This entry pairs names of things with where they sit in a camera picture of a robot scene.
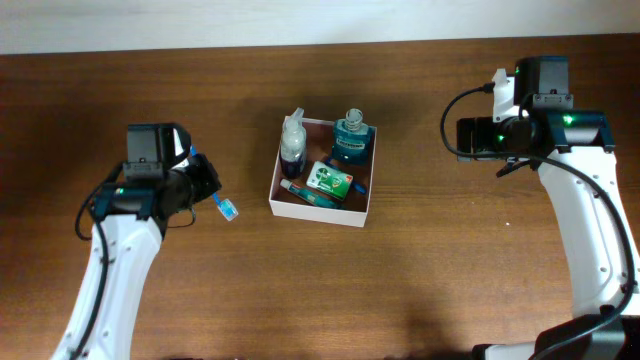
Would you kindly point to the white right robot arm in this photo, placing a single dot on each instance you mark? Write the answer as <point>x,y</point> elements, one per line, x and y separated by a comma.
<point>576,165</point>

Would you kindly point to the pink cardboard box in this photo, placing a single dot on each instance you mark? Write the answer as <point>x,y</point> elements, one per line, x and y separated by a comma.
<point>355,207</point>

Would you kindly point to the green Dettol soap box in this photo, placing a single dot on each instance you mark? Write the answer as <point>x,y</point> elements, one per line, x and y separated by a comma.
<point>329,181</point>

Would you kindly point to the teal mouthwash bottle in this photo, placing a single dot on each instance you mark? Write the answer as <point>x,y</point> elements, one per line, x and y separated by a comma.
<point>352,138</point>

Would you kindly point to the blue white toothbrush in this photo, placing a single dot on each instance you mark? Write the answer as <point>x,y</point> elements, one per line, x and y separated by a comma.
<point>222,202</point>

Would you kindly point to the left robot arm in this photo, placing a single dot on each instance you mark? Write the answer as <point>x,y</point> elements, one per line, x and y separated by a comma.
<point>130,212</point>

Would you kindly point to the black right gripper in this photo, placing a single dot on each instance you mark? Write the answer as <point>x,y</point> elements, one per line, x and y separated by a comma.
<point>482,130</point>

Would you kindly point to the teal white toothpaste tube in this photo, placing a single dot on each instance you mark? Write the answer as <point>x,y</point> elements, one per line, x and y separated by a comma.
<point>308,196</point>

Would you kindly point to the blue disposable razor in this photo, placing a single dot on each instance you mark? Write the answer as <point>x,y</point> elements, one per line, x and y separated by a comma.
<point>357,186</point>

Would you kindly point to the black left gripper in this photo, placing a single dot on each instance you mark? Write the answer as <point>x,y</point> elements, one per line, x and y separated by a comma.
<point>210,181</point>

